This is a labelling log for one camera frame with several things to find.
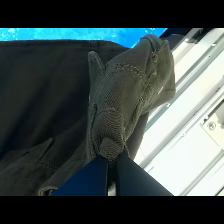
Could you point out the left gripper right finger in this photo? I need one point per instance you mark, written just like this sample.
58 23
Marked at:
136 181

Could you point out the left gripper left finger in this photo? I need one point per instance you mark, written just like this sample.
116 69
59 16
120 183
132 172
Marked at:
88 180

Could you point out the dark grey pants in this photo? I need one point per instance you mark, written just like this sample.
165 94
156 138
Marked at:
50 100

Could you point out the silver frame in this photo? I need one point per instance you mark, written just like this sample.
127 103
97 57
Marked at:
193 133

